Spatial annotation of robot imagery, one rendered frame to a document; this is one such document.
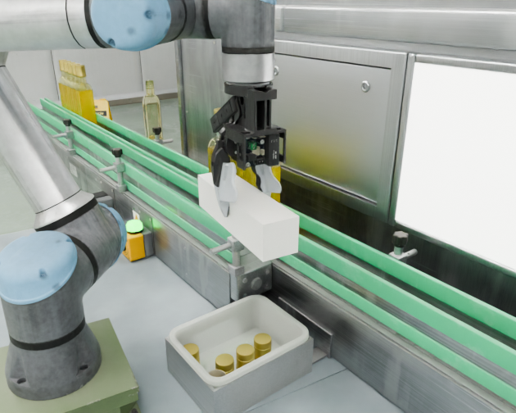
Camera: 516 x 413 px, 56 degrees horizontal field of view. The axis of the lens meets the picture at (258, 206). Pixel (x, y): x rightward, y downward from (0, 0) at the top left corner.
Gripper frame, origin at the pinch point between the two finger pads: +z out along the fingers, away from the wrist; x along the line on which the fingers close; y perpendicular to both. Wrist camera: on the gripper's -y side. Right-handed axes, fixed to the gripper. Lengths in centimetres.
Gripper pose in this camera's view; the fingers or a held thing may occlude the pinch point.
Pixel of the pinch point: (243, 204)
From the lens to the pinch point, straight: 79.8
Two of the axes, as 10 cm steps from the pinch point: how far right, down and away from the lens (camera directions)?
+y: 4.8, 3.5, -8.0
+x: 8.7, -1.9, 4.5
